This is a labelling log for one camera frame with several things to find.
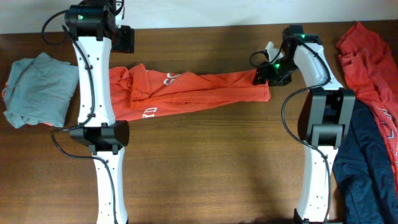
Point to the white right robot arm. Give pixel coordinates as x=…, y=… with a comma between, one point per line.
x=324, y=120

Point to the navy blue garment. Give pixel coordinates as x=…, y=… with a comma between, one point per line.
x=363, y=171

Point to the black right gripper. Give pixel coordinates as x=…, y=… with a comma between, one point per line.
x=264, y=73

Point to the folded grey t-shirt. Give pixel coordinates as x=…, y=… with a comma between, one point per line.
x=39, y=90

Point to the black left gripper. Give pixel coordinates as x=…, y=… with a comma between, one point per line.
x=128, y=43

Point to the orange printed t-shirt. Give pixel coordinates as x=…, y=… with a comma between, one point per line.
x=139, y=93

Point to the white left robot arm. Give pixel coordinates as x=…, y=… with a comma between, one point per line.
x=95, y=30

